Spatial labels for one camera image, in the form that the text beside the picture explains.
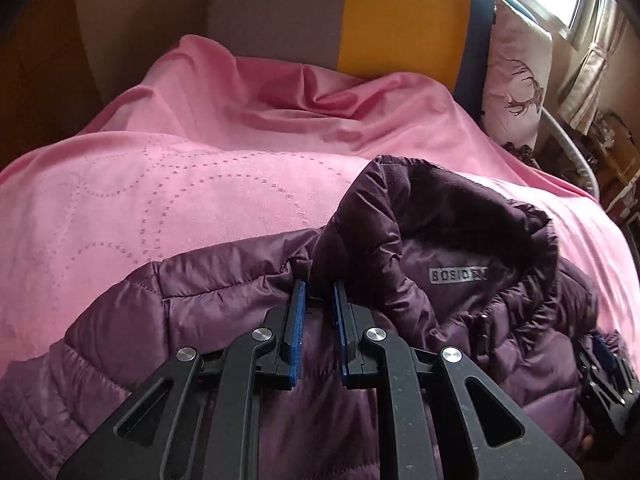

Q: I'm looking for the deer print pillow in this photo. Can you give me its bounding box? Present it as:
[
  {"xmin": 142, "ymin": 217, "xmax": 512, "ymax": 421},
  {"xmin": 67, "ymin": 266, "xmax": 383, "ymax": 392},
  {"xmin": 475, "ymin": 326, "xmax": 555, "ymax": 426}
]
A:
[{"xmin": 480, "ymin": 0, "xmax": 555, "ymax": 156}]

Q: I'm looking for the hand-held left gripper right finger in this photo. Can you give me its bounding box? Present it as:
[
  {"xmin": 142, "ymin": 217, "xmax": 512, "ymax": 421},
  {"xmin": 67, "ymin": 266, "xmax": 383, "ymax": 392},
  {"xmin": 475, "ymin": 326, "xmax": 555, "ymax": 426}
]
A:
[{"xmin": 332, "ymin": 280, "xmax": 586, "ymax": 480}]

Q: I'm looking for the grey yellow blue headboard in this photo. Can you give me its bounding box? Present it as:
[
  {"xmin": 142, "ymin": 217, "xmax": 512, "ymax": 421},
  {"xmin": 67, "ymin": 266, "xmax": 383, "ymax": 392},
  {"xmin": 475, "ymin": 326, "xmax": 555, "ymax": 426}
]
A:
[{"xmin": 207, "ymin": 0, "xmax": 531, "ymax": 121}]

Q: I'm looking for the pink blanket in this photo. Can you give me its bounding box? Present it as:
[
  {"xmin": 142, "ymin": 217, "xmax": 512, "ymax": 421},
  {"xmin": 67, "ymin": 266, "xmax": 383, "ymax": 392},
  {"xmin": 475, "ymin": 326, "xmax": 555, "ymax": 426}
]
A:
[{"xmin": 0, "ymin": 34, "xmax": 640, "ymax": 361}]

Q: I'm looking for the beige patterned curtain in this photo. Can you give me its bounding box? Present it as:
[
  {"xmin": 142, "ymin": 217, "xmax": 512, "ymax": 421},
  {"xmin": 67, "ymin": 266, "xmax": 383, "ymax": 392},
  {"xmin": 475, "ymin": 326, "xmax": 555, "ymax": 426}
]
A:
[{"xmin": 557, "ymin": 0, "xmax": 626, "ymax": 136}]

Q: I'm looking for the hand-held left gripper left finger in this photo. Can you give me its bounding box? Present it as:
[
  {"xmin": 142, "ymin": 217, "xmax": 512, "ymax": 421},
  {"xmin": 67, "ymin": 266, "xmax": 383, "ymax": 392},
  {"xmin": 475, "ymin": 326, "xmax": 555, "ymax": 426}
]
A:
[{"xmin": 56, "ymin": 280, "xmax": 307, "ymax": 480}]

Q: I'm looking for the grey metal bed rail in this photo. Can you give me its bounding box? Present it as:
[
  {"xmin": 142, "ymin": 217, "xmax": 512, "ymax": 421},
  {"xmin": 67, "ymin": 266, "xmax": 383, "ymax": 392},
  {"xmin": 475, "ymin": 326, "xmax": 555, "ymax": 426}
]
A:
[{"xmin": 537, "ymin": 107, "xmax": 601, "ymax": 201}]

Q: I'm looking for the cluttered wooden desk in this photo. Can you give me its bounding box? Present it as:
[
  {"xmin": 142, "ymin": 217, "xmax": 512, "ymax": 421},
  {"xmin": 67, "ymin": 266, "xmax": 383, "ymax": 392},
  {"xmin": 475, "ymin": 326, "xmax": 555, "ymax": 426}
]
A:
[{"xmin": 575, "ymin": 110, "xmax": 640, "ymax": 221}]

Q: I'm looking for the wooden wardrobe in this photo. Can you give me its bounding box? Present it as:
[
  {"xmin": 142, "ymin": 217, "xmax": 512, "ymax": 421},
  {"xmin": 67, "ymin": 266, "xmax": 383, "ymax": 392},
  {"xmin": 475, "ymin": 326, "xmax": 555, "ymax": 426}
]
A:
[{"xmin": 0, "ymin": 0, "xmax": 106, "ymax": 161}]

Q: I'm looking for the purple puffer jacket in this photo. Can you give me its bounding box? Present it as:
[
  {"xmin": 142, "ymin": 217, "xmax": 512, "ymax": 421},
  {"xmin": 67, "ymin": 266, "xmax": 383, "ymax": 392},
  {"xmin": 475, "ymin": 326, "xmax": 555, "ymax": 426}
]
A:
[{"xmin": 0, "ymin": 155, "xmax": 626, "ymax": 480}]

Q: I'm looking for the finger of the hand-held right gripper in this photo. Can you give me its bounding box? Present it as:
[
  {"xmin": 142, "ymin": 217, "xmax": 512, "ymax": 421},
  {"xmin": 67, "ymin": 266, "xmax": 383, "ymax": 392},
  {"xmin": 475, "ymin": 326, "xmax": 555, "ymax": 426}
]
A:
[{"xmin": 575, "ymin": 334, "xmax": 632, "ymax": 403}]

